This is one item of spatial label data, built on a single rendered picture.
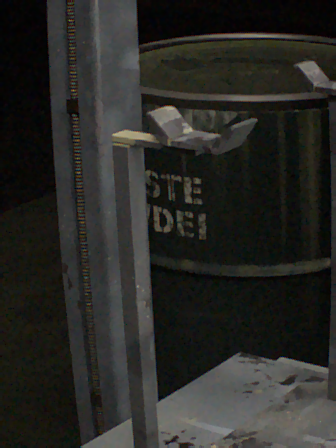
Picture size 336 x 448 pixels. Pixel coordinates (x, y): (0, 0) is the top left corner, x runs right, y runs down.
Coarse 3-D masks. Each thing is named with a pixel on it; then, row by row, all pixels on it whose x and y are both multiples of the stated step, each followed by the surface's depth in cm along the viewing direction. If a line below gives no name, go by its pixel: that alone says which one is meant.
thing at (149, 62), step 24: (168, 48) 237; (192, 48) 238; (216, 48) 238; (240, 48) 237; (264, 48) 237; (288, 48) 237; (312, 48) 235; (144, 72) 220; (168, 72) 219; (192, 72) 218; (216, 72) 217; (240, 72) 216; (264, 72) 215; (288, 72) 216
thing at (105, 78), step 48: (48, 0) 102; (96, 0) 99; (48, 48) 103; (96, 48) 100; (96, 96) 101; (96, 144) 103; (96, 192) 104; (144, 192) 108; (96, 240) 106; (96, 288) 108; (96, 336) 110; (96, 384) 112; (96, 432) 115
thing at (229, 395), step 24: (240, 360) 123; (264, 360) 123; (192, 384) 118; (216, 384) 118; (240, 384) 118; (264, 384) 117; (288, 384) 117; (168, 408) 114; (192, 408) 114; (216, 408) 113; (240, 408) 113; (264, 408) 113; (120, 432) 109; (168, 432) 109; (192, 432) 109; (216, 432) 109
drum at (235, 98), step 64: (192, 128) 194; (256, 128) 192; (320, 128) 193; (192, 192) 199; (256, 192) 195; (320, 192) 197; (192, 256) 202; (256, 256) 199; (320, 256) 200; (192, 320) 207; (256, 320) 203; (320, 320) 204
